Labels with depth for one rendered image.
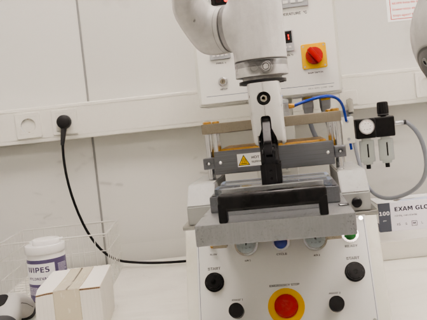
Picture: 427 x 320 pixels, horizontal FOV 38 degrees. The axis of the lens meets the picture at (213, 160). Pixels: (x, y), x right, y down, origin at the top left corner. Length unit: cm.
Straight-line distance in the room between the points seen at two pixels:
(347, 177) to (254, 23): 35
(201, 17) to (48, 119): 85
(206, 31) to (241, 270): 41
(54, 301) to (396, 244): 79
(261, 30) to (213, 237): 32
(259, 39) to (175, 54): 83
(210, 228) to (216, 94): 62
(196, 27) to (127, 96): 80
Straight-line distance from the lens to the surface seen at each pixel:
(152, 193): 177
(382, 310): 109
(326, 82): 143
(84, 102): 174
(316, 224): 86
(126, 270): 169
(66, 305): 118
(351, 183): 113
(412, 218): 164
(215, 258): 111
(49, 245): 139
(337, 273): 109
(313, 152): 120
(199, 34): 100
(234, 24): 98
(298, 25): 144
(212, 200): 97
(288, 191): 85
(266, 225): 85
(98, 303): 117
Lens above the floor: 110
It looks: 3 degrees down
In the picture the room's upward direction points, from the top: 6 degrees counter-clockwise
